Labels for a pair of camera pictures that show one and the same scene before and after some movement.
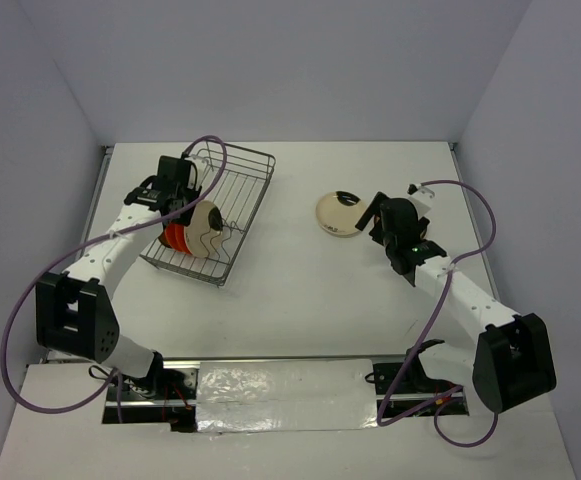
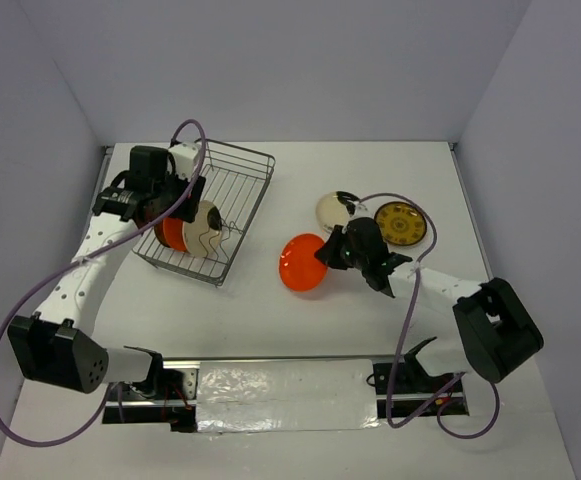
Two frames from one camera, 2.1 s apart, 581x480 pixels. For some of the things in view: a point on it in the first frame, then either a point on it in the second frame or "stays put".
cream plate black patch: (204, 233) stays put
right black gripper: (369, 214) → (328, 253)
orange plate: (170, 233) stays put
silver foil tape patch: (332, 393) stays put
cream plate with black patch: (338, 212) stays put
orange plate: (175, 236) → (299, 267)
